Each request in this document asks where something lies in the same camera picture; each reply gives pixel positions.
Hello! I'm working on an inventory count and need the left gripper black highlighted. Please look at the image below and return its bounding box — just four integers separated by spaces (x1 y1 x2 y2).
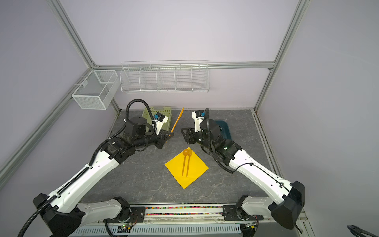
134 126 174 149

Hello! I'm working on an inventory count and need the orange plastic knife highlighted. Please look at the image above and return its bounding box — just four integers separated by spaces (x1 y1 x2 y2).
170 108 184 136

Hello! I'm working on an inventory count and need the orange plastic spoon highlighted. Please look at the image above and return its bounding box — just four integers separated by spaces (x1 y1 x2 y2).
182 149 190 176

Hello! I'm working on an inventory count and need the orange plastic fork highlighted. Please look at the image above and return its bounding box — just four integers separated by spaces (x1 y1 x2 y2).
186 149 192 177

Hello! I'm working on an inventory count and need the yellow paper napkin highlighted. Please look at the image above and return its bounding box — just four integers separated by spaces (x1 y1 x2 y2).
165 147 209 189

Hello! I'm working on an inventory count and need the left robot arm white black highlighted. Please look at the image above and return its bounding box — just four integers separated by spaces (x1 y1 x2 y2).
18 99 173 237

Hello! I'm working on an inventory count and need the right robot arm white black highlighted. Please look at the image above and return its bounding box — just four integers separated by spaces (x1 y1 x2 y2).
181 109 305 230

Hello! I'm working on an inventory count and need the green perforated plastic basket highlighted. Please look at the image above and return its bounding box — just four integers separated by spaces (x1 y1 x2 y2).
142 106 172 131

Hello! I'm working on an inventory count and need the dark teal plastic bin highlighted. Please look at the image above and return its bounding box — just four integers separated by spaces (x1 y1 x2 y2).
215 120 232 140

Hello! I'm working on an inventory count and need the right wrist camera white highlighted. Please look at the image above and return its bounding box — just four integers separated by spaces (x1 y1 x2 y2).
192 110 205 132

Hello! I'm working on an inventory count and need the white wire shelf rack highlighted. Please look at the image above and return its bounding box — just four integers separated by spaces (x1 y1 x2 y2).
120 60 210 92

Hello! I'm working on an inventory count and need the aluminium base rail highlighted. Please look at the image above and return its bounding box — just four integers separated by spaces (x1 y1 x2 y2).
53 202 316 237

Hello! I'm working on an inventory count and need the white mesh wall basket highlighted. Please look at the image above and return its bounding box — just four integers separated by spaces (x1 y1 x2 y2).
72 70 120 110

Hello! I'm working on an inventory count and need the black cable at corner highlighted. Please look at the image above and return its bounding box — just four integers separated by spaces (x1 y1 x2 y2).
347 225 379 237

